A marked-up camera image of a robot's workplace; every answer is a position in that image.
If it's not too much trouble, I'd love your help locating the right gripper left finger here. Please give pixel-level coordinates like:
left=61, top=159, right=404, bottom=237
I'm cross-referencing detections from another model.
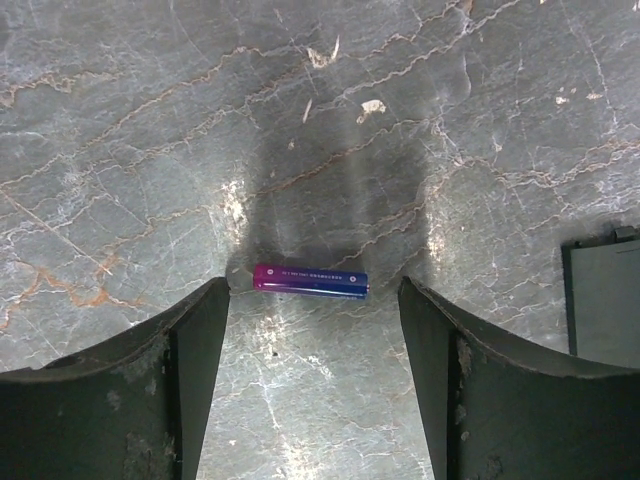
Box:
left=1, top=278, right=230, bottom=479

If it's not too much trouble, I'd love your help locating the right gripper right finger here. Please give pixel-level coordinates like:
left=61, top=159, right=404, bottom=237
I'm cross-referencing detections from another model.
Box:
left=398, top=278, right=639, bottom=479

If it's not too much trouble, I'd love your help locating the black battery cover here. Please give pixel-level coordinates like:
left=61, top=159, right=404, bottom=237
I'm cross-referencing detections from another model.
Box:
left=561, top=226, right=639, bottom=369

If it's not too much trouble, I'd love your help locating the purple-blue battery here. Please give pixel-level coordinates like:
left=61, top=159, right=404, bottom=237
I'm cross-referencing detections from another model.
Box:
left=253, top=264, right=370, bottom=300

